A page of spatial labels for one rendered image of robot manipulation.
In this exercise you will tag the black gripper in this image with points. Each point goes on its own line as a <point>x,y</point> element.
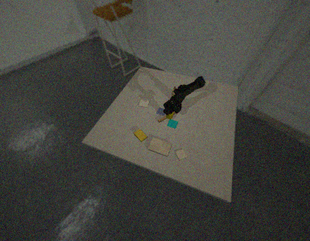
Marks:
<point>168,111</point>

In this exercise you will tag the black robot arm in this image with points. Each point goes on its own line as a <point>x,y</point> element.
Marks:
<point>181,92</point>

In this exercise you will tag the yellow cup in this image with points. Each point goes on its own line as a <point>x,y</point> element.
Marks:
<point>169,116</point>

